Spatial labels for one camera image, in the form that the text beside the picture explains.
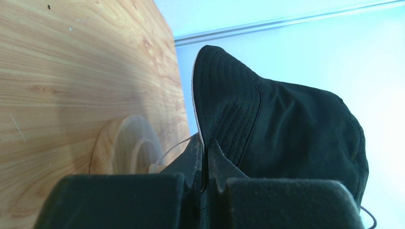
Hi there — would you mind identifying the aluminium frame rail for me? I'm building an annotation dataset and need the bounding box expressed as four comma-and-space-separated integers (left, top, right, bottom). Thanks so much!
174, 0, 405, 47

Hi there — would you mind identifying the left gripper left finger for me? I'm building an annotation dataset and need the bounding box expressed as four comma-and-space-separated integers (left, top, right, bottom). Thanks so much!
34, 135, 202, 229

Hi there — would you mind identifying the wooden hat stand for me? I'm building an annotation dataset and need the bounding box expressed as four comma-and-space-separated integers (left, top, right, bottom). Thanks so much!
89, 115, 167, 175

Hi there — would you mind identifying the beige bucket hat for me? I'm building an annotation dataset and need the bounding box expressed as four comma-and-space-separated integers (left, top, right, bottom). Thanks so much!
192, 45, 369, 206

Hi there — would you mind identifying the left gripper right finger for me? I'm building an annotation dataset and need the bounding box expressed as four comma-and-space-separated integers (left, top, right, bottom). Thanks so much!
207, 140, 364, 229

